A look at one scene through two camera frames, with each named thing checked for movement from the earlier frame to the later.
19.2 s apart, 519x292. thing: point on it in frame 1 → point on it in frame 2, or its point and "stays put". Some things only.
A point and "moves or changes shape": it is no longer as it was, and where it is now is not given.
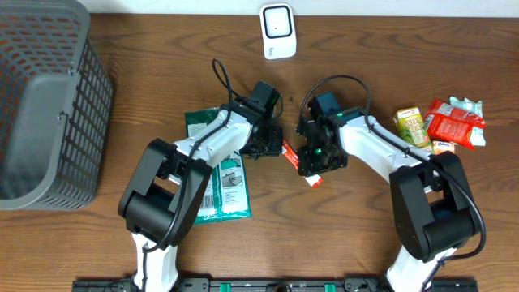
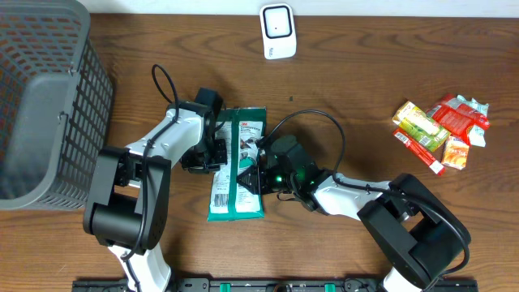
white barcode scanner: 278,30 stays put
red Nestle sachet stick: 291,155 moves or changes shape
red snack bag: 444,122 moves or changes shape
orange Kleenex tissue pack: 439,147 → 455,152
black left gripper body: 269,143 → 208,159
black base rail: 269,285 stays put
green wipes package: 229,195 moves or changes shape
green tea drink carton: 409,125 moves or changes shape
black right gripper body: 319,158 → 276,181
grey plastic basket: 55,106 stays put
